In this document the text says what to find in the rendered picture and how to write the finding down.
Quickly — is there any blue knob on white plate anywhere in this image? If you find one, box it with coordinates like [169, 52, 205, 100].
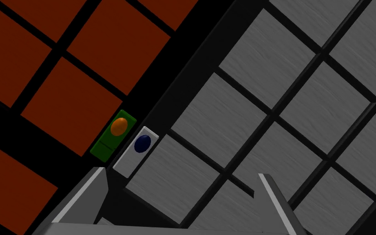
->
[112, 125, 160, 179]

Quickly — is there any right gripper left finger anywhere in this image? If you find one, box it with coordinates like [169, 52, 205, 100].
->
[41, 166, 110, 229]

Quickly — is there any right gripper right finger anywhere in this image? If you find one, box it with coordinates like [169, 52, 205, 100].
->
[253, 173, 313, 235]

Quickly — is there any red panelled door leaf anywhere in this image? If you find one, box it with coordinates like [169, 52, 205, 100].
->
[0, 0, 237, 235]

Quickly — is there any orange knob on green plate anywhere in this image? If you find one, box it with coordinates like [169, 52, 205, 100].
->
[89, 109, 138, 164]

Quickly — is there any grey panelled door leaf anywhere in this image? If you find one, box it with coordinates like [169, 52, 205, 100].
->
[122, 0, 376, 235]

